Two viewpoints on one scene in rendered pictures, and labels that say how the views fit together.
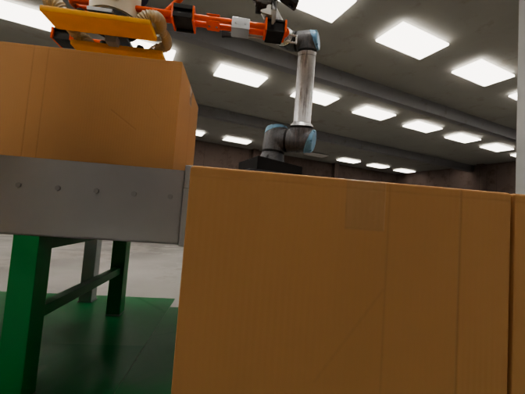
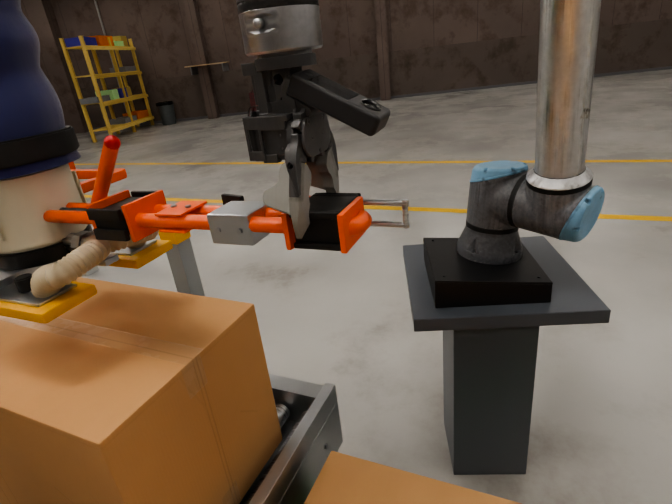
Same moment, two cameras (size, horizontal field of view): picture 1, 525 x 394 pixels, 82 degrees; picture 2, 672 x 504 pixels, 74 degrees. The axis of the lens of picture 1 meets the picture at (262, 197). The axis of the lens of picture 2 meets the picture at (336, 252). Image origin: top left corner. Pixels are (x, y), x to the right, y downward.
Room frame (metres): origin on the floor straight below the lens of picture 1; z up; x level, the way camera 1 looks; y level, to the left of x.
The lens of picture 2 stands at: (0.68, -0.30, 1.42)
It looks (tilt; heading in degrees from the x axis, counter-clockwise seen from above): 24 degrees down; 32
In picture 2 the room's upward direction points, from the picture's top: 7 degrees counter-clockwise
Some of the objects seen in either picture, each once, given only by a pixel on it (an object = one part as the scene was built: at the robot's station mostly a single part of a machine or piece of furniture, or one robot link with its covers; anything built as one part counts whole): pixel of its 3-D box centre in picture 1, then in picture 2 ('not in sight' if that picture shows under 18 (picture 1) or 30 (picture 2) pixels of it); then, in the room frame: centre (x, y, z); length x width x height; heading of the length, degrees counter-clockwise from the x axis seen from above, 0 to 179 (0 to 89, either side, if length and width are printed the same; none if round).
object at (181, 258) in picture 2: (98, 202); (206, 349); (1.56, 0.85, 0.50); 0.07 x 0.07 x 1.00; 6
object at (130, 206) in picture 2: (183, 18); (130, 214); (1.10, 0.35, 1.22); 0.10 x 0.08 x 0.06; 7
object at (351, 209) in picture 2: (274, 30); (325, 222); (1.14, 0.00, 1.22); 0.08 x 0.07 x 0.05; 97
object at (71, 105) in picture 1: (103, 133); (111, 407); (1.07, 0.59, 0.75); 0.60 x 0.40 x 0.40; 95
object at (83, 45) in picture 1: (121, 50); (93, 242); (1.17, 0.61, 1.11); 0.34 x 0.10 x 0.05; 97
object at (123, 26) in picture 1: (102, 19); (3, 285); (0.98, 0.58, 1.11); 0.34 x 0.10 x 0.05; 97
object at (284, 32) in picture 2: not in sight; (280, 35); (1.14, 0.03, 1.45); 0.10 x 0.09 x 0.05; 6
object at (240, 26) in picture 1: (240, 27); (241, 222); (1.13, 0.13, 1.22); 0.07 x 0.07 x 0.04; 7
